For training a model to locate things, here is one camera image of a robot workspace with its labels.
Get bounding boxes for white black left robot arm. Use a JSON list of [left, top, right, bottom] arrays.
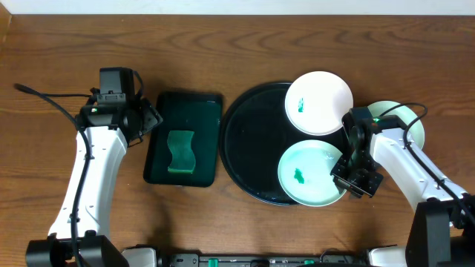
[[26, 93, 162, 266]]

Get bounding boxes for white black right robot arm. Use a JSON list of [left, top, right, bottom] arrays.
[[332, 118, 474, 266]]

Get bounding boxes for round black tray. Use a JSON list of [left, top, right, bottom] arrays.
[[219, 82, 347, 206]]

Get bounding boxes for green sponge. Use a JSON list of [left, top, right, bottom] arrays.
[[167, 130, 196, 174]]

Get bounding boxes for dark green rectangular tray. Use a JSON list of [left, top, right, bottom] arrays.
[[143, 92, 223, 188]]

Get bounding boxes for mint green plate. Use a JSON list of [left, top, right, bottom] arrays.
[[367, 101, 425, 149], [278, 139, 347, 207]]

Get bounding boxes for mint green plate front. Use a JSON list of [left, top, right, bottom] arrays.
[[278, 139, 347, 207]]

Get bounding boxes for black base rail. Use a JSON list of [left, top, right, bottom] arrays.
[[157, 249, 370, 267]]

